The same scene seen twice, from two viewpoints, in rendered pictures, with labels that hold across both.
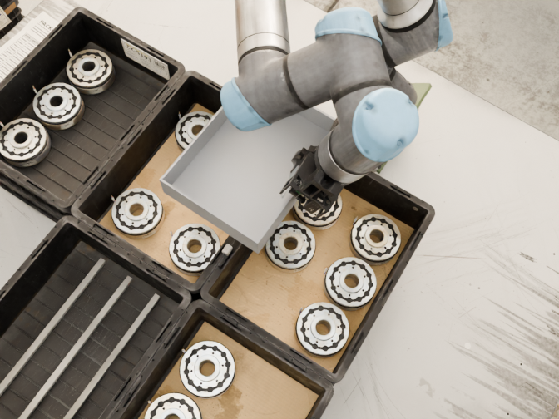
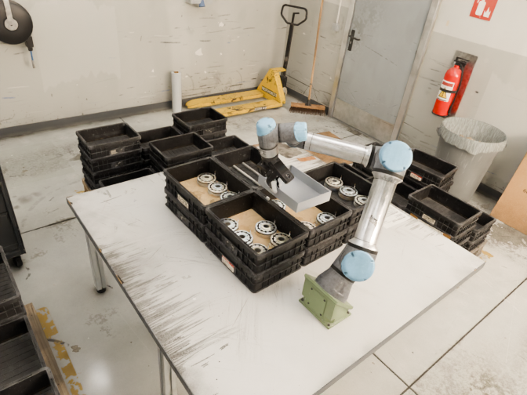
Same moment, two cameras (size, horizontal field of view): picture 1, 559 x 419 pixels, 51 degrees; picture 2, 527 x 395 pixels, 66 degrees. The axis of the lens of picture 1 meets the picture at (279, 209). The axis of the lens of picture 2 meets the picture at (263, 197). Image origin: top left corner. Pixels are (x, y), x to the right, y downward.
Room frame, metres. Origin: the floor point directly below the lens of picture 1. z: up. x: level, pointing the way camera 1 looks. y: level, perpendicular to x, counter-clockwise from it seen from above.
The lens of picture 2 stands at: (0.92, -1.46, 2.04)
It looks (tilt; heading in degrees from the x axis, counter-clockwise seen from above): 34 degrees down; 111
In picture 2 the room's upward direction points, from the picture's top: 7 degrees clockwise
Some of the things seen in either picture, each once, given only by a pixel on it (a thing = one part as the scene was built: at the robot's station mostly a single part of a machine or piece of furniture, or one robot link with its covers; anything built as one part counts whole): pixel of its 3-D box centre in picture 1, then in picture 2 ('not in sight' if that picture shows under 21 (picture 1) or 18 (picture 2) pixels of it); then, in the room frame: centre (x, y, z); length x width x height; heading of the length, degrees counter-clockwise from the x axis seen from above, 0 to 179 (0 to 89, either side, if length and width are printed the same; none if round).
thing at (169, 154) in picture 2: not in sight; (181, 169); (-0.69, 0.86, 0.37); 0.40 x 0.30 x 0.45; 63
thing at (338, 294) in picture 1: (351, 281); (241, 237); (0.34, -0.16, 0.86); 0.10 x 0.10 x 0.01
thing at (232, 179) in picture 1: (254, 158); (293, 186); (0.48, 0.05, 1.07); 0.27 x 0.20 x 0.05; 153
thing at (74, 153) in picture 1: (80, 115); (340, 193); (0.63, 0.45, 0.87); 0.40 x 0.30 x 0.11; 155
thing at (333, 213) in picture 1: (318, 202); (281, 240); (0.50, -0.08, 0.86); 0.10 x 0.10 x 0.01
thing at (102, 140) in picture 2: not in sight; (111, 159); (-1.23, 0.68, 0.37); 0.40 x 0.30 x 0.45; 63
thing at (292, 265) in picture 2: not in sight; (252, 248); (0.37, -0.09, 0.76); 0.40 x 0.30 x 0.12; 155
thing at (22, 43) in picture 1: (27, 70); (378, 208); (0.83, 0.68, 0.70); 0.33 x 0.23 x 0.01; 153
